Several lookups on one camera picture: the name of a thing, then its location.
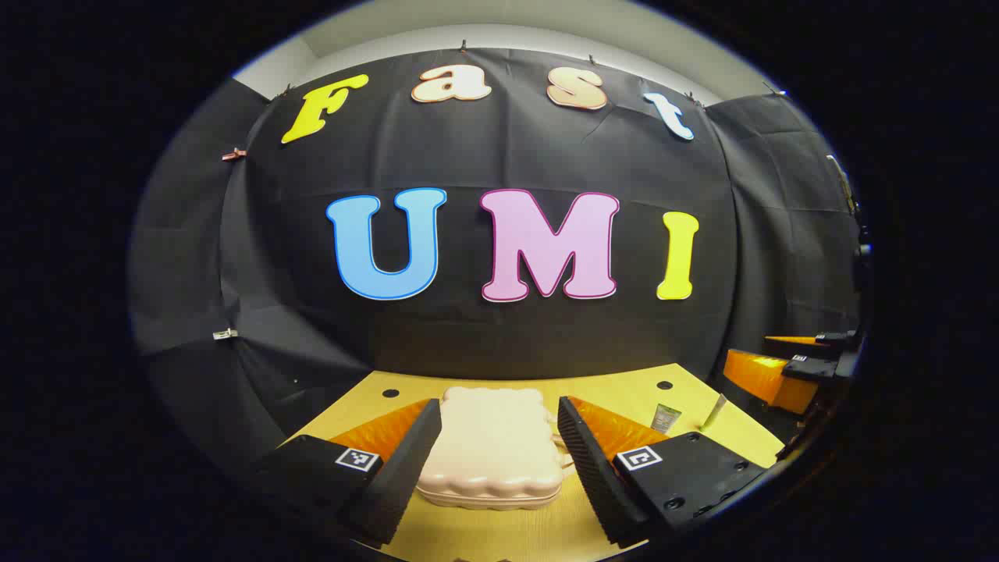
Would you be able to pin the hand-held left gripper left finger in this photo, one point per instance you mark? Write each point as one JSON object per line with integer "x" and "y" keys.
{"x": 406, "y": 468}

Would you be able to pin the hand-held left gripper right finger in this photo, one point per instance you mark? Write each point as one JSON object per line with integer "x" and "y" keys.
{"x": 593, "y": 468}

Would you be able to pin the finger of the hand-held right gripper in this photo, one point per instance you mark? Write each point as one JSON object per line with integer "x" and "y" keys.
{"x": 804, "y": 345}
{"x": 761, "y": 375}

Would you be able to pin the white tube with green label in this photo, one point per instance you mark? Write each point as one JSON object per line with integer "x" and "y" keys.
{"x": 665, "y": 419}

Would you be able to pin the pink suitcase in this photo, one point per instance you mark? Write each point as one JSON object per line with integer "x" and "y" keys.
{"x": 492, "y": 445}

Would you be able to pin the black backdrop cloth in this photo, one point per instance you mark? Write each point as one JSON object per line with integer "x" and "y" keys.
{"x": 507, "y": 336}

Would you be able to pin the silver cloth clip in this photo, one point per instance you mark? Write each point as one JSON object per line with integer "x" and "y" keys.
{"x": 225, "y": 334}

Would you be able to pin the pink cloth clip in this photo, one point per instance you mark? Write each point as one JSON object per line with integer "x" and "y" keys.
{"x": 232, "y": 154}

